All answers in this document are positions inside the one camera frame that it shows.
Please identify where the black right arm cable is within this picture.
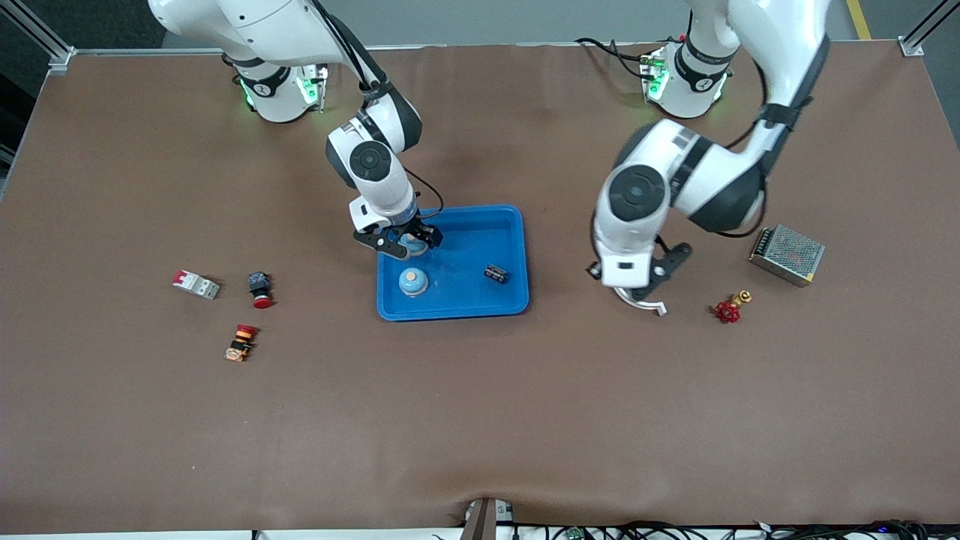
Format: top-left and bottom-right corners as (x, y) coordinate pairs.
(307, 0), (445, 222)

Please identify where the red button black body switch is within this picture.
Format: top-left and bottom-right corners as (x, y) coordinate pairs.
(247, 271), (274, 310)

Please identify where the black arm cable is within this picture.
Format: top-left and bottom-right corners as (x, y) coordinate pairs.
(307, 0), (445, 222)
(652, 11), (773, 260)

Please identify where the black cable bundle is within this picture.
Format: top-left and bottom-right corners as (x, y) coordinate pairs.
(431, 520), (960, 540)

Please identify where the brass valve red handle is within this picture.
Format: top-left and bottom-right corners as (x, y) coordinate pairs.
(713, 290), (753, 325)

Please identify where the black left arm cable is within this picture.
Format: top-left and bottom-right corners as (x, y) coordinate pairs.
(652, 11), (773, 260)

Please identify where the red button orange white switch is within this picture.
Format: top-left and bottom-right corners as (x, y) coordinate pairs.
(224, 324), (260, 363)

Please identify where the aluminium frame post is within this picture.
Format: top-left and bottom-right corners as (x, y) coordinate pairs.
(0, 0), (76, 76)
(900, 0), (960, 57)

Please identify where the metal mesh power supply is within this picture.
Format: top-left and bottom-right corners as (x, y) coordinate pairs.
(748, 224), (827, 288)

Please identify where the grey metal table rail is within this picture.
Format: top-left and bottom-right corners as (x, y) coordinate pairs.
(71, 37), (905, 57)

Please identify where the white circuit breaker red lever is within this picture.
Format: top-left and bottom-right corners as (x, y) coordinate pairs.
(172, 270), (221, 301)

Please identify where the blue plastic tray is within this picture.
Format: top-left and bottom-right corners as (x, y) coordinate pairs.
(376, 204), (530, 323)

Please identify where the white curved half ring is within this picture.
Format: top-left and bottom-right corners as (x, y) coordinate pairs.
(613, 287), (668, 317)

